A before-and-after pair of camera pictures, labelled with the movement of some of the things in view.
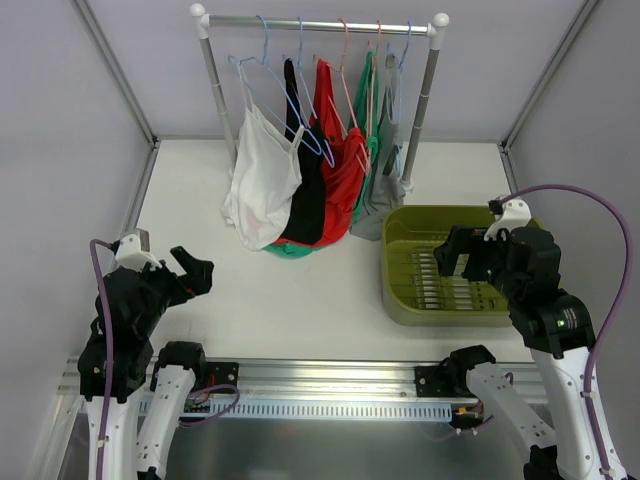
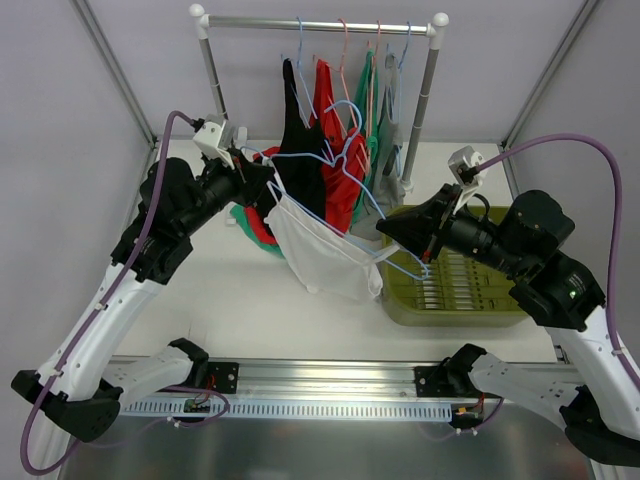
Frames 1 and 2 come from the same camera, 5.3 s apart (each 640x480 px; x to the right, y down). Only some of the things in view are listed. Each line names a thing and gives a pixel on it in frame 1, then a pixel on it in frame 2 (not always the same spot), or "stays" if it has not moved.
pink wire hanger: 366,162 stays
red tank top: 345,156 stays
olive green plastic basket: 413,292 stays
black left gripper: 167,282 -> 245,179
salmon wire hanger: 368,133 stays
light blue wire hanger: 313,143 -> 351,132
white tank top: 265,177 -> 325,260
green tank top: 364,118 stays
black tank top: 308,225 stays
